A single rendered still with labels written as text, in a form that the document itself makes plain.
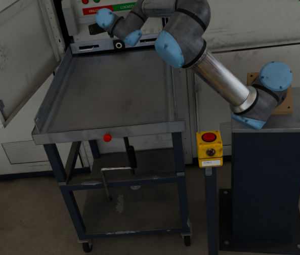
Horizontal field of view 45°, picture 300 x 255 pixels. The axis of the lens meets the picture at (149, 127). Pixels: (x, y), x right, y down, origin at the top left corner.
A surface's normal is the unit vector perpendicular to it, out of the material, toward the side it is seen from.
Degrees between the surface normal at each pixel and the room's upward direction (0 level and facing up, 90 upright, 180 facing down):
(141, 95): 0
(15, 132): 90
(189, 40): 74
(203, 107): 90
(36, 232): 0
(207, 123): 90
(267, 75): 37
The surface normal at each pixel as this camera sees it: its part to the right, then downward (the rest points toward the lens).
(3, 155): -0.01, 0.59
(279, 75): -0.11, -0.28
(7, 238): -0.12, -0.80
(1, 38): 0.97, 0.02
